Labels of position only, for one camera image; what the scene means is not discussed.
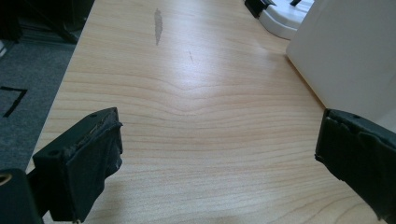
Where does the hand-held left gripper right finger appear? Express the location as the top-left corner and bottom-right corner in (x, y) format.
(314, 107), (396, 224)

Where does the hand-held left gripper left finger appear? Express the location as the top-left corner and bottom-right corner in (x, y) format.
(32, 106), (124, 224)

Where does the white box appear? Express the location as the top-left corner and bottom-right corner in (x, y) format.
(285, 0), (396, 133)

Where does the dark furniture base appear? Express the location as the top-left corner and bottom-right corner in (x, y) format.
(0, 0), (95, 45)

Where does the white rounded appliance base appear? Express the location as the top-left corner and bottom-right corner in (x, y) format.
(258, 0), (316, 41)

